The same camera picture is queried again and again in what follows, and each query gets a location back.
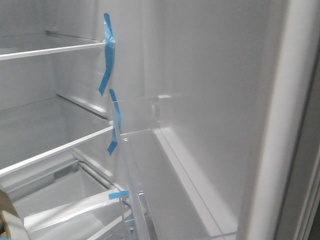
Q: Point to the lower blue tape strip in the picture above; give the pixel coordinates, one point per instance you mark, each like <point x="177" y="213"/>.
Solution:
<point x="119" y="194"/>

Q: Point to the clear plastic door bin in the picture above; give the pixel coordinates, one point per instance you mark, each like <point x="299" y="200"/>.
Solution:
<point x="170" y="195"/>

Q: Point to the blue tape strip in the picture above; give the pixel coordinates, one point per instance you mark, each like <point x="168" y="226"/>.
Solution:
<point x="116" y="123"/>
<point x="109" y="53"/>
<point x="119" y="194"/>

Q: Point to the upper blue tape strip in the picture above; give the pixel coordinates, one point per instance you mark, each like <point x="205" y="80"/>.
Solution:
<point x="109" y="53"/>

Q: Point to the middle blue tape strip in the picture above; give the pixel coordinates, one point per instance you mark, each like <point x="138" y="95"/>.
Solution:
<point x="116" y="123"/>

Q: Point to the clear crisper drawer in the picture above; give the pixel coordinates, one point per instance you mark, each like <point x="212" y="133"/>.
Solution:
<point x="67" y="200"/>

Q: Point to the upper glass fridge shelf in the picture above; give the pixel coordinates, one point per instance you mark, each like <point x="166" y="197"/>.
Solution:
<point x="29" y="45"/>

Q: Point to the white open fridge door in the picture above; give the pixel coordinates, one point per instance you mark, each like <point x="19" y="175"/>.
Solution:
<point x="244" y="80"/>

